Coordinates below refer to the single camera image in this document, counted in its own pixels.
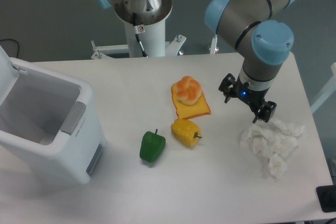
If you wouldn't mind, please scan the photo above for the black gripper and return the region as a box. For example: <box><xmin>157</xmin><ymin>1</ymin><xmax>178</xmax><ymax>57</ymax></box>
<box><xmin>218</xmin><ymin>73</ymin><xmax>277</xmax><ymax>123</ymax></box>

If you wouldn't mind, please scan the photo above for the white trash can lid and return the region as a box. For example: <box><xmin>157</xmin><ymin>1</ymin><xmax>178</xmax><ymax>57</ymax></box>
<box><xmin>0</xmin><ymin>47</ymin><xmax>26</xmax><ymax>104</ymax></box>

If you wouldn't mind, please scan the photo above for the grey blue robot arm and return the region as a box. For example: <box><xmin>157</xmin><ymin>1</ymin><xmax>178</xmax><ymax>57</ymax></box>
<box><xmin>97</xmin><ymin>0</ymin><xmax>295</xmax><ymax>122</ymax></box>

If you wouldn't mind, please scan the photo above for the white trash can body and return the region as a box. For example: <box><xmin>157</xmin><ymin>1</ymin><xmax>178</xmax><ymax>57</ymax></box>
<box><xmin>1</xmin><ymin>58</ymin><xmax>106</xmax><ymax>184</ymax></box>

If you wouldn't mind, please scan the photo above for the crumpled white tissue large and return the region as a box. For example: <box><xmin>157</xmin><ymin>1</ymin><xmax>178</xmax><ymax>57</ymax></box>
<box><xmin>239</xmin><ymin>124</ymin><xmax>299</xmax><ymax>158</ymax></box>

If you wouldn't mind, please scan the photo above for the orange knotted bread roll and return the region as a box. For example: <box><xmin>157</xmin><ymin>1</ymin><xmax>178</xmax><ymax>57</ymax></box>
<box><xmin>173</xmin><ymin>76</ymin><xmax>202</xmax><ymax>105</ymax></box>

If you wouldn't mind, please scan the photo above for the crumpled white tissue upper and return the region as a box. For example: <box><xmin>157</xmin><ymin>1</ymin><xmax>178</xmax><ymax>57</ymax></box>
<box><xmin>271</xmin><ymin>118</ymin><xmax>305</xmax><ymax>137</ymax></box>

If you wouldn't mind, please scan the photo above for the yellow toast slice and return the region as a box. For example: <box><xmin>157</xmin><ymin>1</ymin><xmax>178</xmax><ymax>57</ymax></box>
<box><xmin>171</xmin><ymin>83</ymin><xmax>211</xmax><ymax>119</ymax></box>

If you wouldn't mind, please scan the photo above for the yellow bell pepper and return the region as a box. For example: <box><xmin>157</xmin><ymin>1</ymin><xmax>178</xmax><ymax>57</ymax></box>
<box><xmin>171</xmin><ymin>119</ymin><xmax>202</xmax><ymax>148</ymax></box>

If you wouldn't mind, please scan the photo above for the crumpled white tissue small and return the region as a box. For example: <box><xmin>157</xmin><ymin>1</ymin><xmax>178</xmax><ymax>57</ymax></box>
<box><xmin>267</xmin><ymin>153</ymin><xmax>287</xmax><ymax>180</ymax></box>

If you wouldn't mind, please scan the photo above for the green bell pepper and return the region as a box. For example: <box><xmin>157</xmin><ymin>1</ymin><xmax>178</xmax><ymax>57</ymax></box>
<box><xmin>140</xmin><ymin>129</ymin><xmax>166</xmax><ymax>163</ymax></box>

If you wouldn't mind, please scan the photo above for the black device at edge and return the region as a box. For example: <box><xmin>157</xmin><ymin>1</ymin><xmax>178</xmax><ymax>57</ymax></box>
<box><xmin>316</xmin><ymin>185</ymin><xmax>335</xmax><ymax>212</ymax></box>

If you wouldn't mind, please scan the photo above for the white frame at right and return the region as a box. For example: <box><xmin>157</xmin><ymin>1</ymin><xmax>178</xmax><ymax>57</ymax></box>
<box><xmin>310</xmin><ymin>62</ymin><xmax>335</xmax><ymax>114</ymax></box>

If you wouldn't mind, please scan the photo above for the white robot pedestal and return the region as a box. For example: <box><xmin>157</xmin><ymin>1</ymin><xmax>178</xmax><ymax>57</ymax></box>
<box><xmin>90</xmin><ymin>20</ymin><xmax>221</xmax><ymax>60</ymax></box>

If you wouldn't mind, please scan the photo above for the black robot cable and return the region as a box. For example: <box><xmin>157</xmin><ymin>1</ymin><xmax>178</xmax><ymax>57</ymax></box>
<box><xmin>132</xmin><ymin>11</ymin><xmax>149</xmax><ymax>58</ymax></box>

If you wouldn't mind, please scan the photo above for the black floor cable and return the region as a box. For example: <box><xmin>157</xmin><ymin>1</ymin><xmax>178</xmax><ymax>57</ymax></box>
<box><xmin>0</xmin><ymin>38</ymin><xmax>20</xmax><ymax>57</ymax></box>

